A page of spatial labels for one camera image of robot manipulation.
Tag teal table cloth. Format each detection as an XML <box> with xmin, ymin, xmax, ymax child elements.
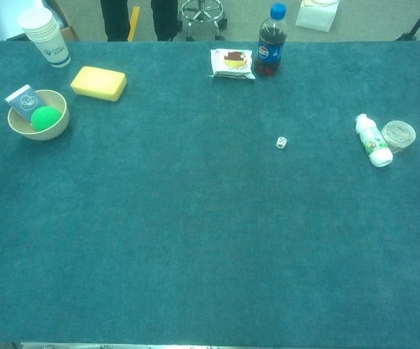
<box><xmin>0</xmin><ymin>39</ymin><xmax>420</xmax><ymax>346</ymax></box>

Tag white snack packet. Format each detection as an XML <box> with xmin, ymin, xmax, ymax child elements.
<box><xmin>210</xmin><ymin>48</ymin><xmax>257</xmax><ymax>81</ymax></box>

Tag cola bottle with blue cap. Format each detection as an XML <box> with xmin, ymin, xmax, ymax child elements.
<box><xmin>253</xmin><ymin>3</ymin><xmax>288</xmax><ymax>78</ymax></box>

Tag yellow sponge block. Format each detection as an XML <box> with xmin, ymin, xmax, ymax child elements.
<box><xmin>70</xmin><ymin>65</ymin><xmax>128</xmax><ymax>103</ymax></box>

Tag chrome stool base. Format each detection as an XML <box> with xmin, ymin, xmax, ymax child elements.
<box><xmin>178</xmin><ymin>0</ymin><xmax>229</xmax><ymax>41</ymax></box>

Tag beige bowl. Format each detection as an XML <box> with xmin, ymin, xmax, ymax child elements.
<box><xmin>7</xmin><ymin>89</ymin><xmax>70</xmax><ymax>141</ymax></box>

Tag white milk drink bottle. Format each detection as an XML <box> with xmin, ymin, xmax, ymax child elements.
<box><xmin>354</xmin><ymin>113</ymin><xmax>394</xmax><ymax>168</ymax></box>

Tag green ball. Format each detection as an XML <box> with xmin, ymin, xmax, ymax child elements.
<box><xmin>31</xmin><ymin>105</ymin><xmax>63</xmax><ymax>132</ymax></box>

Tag person legs in black trousers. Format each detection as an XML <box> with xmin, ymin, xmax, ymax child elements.
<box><xmin>100</xmin><ymin>0</ymin><xmax>180</xmax><ymax>42</ymax></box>

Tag white box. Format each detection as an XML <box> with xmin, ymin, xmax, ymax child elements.
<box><xmin>295</xmin><ymin>0</ymin><xmax>341</xmax><ymax>33</ymax></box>

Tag small blue card box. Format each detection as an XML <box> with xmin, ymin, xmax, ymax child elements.
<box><xmin>4</xmin><ymin>84</ymin><xmax>47</xmax><ymax>123</ymax></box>

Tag cardboard box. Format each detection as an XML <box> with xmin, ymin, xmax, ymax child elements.
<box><xmin>0</xmin><ymin>0</ymin><xmax>80</xmax><ymax>41</ymax></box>

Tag stack of white paper cups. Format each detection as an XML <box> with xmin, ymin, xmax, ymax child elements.
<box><xmin>17</xmin><ymin>7</ymin><xmax>71</xmax><ymax>68</ymax></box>

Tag black tripod stand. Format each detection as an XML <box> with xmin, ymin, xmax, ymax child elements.
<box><xmin>395</xmin><ymin>0</ymin><xmax>420</xmax><ymax>41</ymax></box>

